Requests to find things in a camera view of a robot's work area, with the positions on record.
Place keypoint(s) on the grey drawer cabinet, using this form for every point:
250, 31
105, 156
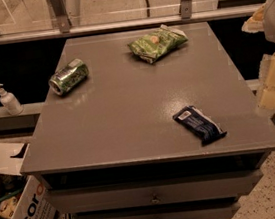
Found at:
111, 149

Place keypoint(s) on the green soda can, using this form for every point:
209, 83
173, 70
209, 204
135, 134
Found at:
69, 76

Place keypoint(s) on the green chip bag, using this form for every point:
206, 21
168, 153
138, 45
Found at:
158, 43

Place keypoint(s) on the white pump dispenser bottle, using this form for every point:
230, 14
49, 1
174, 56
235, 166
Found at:
10, 102

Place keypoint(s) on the dark blue snack bar wrapper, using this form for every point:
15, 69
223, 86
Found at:
200, 125

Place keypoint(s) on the metal railing post middle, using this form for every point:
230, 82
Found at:
61, 15

